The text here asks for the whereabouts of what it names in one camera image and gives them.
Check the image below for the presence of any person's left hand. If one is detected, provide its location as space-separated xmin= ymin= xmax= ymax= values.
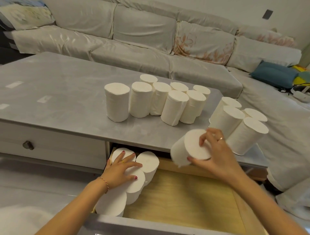
xmin=100 ymin=151 xmax=143 ymax=192

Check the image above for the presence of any floral print pillow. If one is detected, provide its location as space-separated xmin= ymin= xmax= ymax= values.
xmin=237 ymin=25 xmax=298 ymax=48

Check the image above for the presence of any cluster of white paper rolls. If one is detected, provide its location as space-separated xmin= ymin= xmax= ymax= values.
xmin=104 ymin=74 xmax=211 ymax=127

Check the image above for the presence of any floral print blanket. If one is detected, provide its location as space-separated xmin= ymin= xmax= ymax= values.
xmin=0 ymin=0 xmax=56 ymax=31

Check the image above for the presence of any yellow cloth item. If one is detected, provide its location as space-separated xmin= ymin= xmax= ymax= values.
xmin=291 ymin=65 xmax=310 ymax=86

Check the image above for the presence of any thin gold bracelet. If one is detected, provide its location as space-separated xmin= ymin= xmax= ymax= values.
xmin=98 ymin=177 xmax=109 ymax=194

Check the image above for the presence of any person's left forearm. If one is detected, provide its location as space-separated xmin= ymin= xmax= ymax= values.
xmin=35 ymin=179 xmax=109 ymax=235

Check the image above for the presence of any person's right forearm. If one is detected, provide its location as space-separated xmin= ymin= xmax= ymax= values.
xmin=229 ymin=173 xmax=304 ymax=235

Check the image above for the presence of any white toilet paper roll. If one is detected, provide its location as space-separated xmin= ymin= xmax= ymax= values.
xmin=209 ymin=97 xmax=242 ymax=123
xmin=95 ymin=186 xmax=127 ymax=217
xmin=136 ymin=151 xmax=160 ymax=186
xmin=226 ymin=117 xmax=269 ymax=156
xmin=208 ymin=106 xmax=246 ymax=140
xmin=243 ymin=108 xmax=268 ymax=123
xmin=111 ymin=148 xmax=136 ymax=165
xmin=170 ymin=129 xmax=212 ymax=168
xmin=124 ymin=167 xmax=146 ymax=205

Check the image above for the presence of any blue pillow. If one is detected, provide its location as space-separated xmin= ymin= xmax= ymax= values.
xmin=249 ymin=60 xmax=300 ymax=90

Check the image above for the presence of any open wooden drawer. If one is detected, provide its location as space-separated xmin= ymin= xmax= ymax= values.
xmin=77 ymin=143 xmax=268 ymax=235

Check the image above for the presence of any grey fabric sofa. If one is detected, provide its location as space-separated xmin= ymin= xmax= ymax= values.
xmin=0 ymin=0 xmax=310 ymax=219

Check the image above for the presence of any white electronic device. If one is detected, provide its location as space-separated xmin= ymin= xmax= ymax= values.
xmin=290 ymin=87 xmax=310 ymax=104

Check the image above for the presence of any closed white drawer front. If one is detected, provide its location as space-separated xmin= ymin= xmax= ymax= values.
xmin=0 ymin=120 xmax=107 ymax=170

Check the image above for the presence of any person's right hand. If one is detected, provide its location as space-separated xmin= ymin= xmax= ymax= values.
xmin=187 ymin=128 xmax=244 ymax=185

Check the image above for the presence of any black cable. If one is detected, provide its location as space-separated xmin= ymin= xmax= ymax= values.
xmin=278 ymin=83 xmax=310 ymax=94

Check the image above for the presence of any floral print cushion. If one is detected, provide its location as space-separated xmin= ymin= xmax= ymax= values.
xmin=172 ymin=20 xmax=237 ymax=65

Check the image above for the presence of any grey coffee table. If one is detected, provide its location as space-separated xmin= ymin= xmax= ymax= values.
xmin=0 ymin=51 xmax=269 ymax=182

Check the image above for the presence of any grey sofa back cushion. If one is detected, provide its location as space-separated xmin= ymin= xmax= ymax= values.
xmin=113 ymin=3 xmax=178 ymax=55
xmin=44 ymin=0 xmax=118 ymax=40

